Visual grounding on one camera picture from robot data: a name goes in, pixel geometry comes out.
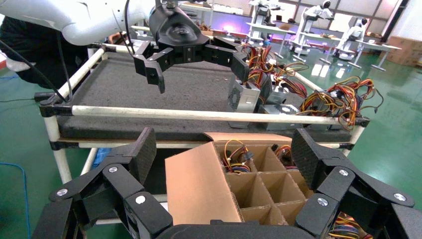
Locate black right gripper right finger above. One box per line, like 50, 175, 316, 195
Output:
290, 127, 422, 239

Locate grey power supply units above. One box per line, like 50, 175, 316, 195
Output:
226, 74, 262, 129

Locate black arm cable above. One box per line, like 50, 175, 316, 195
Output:
0, 0, 136, 103

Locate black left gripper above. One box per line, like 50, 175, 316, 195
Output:
132, 5, 250, 94

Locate cardboard box with dividers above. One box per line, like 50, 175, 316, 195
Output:
165, 131, 375, 239

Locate white humanoid robot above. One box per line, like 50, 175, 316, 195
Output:
298, 0, 335, 55
249, 0, 281, 45
334, 17, 368, 62

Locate black torso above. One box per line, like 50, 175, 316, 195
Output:
0, 15, 91, 90

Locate dark power supply tangled wires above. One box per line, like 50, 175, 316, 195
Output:
297, 76, 385, 131

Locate blue floor cable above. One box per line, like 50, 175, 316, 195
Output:
0, 161, 32, 239

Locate blue cloth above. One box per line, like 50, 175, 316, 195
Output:
93, 147, 113, 168

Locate grey foam mat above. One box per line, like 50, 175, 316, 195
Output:
57, 52, 352, 141

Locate stacked brown cardboard boxes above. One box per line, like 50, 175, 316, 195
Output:
386, 35, 422, 67

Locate black pillar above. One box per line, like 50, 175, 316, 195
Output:
382, 0, 410, 42

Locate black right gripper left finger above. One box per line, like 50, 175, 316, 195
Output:
31, 126, 174, 239

